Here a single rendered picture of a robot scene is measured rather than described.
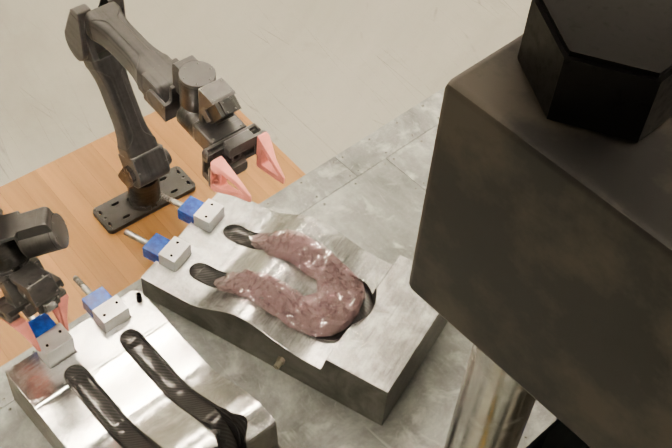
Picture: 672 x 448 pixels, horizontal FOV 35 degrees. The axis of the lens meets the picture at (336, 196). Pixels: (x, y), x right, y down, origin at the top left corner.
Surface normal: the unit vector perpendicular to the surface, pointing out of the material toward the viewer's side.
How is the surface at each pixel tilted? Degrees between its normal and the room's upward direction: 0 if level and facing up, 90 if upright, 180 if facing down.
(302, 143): 0
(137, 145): 60
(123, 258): 0
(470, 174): 90
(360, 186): 0
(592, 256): 90
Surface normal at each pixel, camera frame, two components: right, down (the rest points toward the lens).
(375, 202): 0.06, -0.65
